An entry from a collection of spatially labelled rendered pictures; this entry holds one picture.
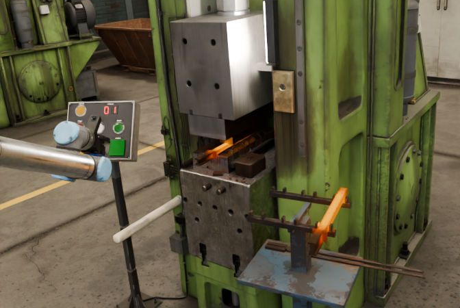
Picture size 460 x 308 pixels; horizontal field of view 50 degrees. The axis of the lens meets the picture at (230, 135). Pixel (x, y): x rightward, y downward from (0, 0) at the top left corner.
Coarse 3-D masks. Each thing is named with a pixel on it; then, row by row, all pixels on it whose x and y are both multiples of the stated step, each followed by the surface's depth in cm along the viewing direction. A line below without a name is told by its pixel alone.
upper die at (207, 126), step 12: (264, 108) 230; (192, 120) 215; (204, 120) 211; (216, 120) 207; (228, 120) 207; (240, 120) 215; (252, 120) 222; (192, 132) 218; (204, 132) 214; (216, 132) 209; (228, 132) 208; (240, 132) 216
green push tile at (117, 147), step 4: (112, 140) 228; (116, 140) 227; (120, 140) 227; (124, 140) 226; (112, 144) 227; (116, 144) 227; (120, 144) 226; (124, 144) 226; (112, 148) 227; (116, 148) 226; (120, 148) 226; (124, 148) 226; (112, 152) 226; (116, 152) 226; (120, 152) 226; (124, 152) 226
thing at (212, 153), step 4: (224, 144) 221; (228, 144) 220; (216, 148) 217; (220, 148) 217; (224, 148) 218; (208, 152) 212; (212, 152) 212; (216, 152) 214; (200, 156) 208; (204, 156) 208; (208, 156) 211; (212, 156) 213; (216, 156) 213; (196, 160) 206; (200, 160) 205; (204, 160) 209; (208, 160) 210; (196, 164) 207; (200, 164) 206
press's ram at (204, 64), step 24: (192, 24) 198; (216, 24) 192; (240, 24) 196; (264, 24) 210; (192, 48) 202; (216, 48) 195; (240, 48) 198; (264, 48) 213; (192, 72) 207; (216, 72) 199; (240, 72) 201; (264, 72) 216; (192, 96) 211; (216, 96) 203; (240, 96) 203; (264, 96) 219
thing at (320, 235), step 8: (344, 192) 181; (336, 200) 176; (336, 208) 170; (328, 216) 165; (320, 224) 160; (328, 224) 160; (312, 232) 157; (320, 232) 154; (312, 240) 150; (320, 240) 156; (312, 248) 149
